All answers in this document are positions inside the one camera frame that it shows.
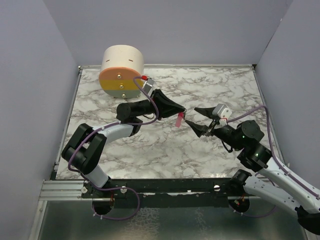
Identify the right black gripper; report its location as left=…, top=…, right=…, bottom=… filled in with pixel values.
left=185, top=106, right=243, bottom=151

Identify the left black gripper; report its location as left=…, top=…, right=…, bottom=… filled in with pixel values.
left=135, top=89, right=185, bottom=121

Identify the pink keyring tag with ring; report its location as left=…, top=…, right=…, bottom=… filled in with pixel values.
left=175, top=109, right=186, bottom=128

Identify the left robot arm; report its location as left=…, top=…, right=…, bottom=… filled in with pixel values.
left=61, top=89, right=186, bottom=198

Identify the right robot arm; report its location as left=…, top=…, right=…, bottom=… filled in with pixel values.
left=186, top=104, right=320, bottom=235

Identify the round pastel drawer cabinet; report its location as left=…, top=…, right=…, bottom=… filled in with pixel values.
left=98, top=45, right=144, bottom=99

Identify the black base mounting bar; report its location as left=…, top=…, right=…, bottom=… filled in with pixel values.
left=51, top=172, right=261, bottom=210

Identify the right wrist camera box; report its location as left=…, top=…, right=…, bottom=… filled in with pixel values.
left=212, top=103, right=232, bottom=128

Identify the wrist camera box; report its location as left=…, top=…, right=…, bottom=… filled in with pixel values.
left=212, top=103, right=232, bottom=128
left=141, top=75, right=155, bottom=96

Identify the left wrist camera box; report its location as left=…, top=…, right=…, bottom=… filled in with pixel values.
left=141, top=75, right=155, bottom=96

